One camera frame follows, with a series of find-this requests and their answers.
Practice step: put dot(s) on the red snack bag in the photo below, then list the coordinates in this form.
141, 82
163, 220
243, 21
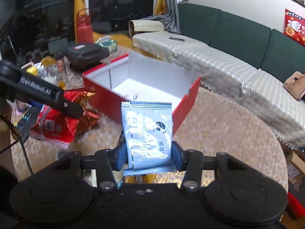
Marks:
53, 127

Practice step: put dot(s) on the red water bottle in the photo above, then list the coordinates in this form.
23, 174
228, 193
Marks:
84, 31

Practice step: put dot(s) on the dark red foil Oreo bag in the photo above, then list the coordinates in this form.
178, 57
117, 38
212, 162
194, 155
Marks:
82, 96

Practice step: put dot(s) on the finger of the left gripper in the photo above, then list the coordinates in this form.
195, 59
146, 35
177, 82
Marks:
71, 109

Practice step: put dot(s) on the yellow snack packet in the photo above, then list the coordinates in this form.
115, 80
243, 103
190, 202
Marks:
149, 178

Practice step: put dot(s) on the red cardboard box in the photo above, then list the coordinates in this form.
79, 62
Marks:
135, 77

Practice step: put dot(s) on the red printed cushion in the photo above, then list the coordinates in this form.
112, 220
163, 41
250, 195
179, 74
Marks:
294, 27

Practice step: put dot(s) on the beige sofa cover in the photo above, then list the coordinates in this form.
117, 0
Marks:
256, 90

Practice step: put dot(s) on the light blue snack packet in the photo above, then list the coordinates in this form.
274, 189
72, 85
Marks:
148, 130

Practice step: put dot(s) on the green tissue pack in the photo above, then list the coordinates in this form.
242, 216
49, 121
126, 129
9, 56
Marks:
108, 43

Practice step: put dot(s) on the grey curtain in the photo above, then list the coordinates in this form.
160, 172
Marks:
165, 18

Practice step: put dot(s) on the yellow giraffe figure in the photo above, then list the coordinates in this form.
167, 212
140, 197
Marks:
121, 39

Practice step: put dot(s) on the black remote control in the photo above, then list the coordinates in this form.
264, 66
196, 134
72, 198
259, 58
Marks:
27, 121

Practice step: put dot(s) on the yellow lid white bottle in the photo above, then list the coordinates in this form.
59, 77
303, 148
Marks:
33, 71

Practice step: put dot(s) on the green sofa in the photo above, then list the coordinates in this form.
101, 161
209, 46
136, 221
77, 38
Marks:
260, 46

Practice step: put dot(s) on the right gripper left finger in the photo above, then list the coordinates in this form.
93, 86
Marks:
109, 164

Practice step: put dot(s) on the tan handbag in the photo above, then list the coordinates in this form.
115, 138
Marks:
295, 85

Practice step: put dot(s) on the black lidded container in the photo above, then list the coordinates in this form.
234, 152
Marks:
85, 55

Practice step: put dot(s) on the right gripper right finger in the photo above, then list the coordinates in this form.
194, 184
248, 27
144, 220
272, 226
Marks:
190, 161

